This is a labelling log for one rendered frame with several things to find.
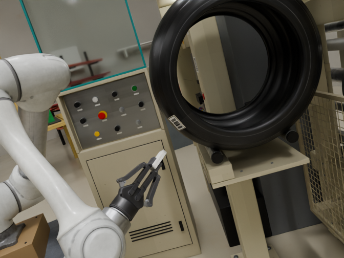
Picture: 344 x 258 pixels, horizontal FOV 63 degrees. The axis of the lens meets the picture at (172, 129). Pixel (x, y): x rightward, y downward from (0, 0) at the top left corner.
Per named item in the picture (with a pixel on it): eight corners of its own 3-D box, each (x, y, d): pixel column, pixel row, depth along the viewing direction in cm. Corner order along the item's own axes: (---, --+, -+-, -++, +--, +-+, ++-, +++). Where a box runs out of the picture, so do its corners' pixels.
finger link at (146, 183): (134, 197, 78) (138, 200, 78) (156, 168, 84) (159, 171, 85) (129, 198, 81) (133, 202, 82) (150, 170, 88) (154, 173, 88)
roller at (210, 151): (204, 140, 135) (196, 134, 134) (210, 132, 134) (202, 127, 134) (218, 166, 101) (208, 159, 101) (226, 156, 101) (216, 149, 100)
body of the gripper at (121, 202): (103, 206, 79) (122, 180, 84) (125, 224, 80) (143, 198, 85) (111, 203, 73) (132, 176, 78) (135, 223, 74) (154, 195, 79)
